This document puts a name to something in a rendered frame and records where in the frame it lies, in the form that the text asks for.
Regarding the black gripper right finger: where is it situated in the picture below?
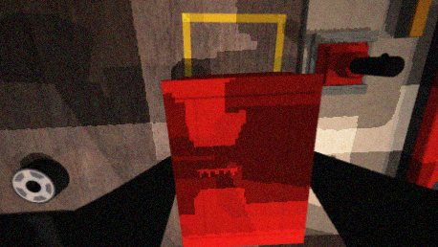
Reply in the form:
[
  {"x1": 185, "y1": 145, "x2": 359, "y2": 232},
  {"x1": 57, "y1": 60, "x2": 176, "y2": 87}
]
[{"x1": 310, "y1": 151, "x2": 438, "y2": 247}]

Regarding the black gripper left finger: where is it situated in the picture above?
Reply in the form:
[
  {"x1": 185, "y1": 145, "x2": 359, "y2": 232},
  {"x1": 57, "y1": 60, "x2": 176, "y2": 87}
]
[{"x1": 0, "y1": 156, "x2": 176, "y2": 247}]

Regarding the black toy car wheel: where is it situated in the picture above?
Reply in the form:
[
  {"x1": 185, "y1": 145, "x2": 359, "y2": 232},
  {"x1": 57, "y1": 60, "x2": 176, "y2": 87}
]
[{"x1": 11, "y1": 158, "x2": 70, "y2": 204}]

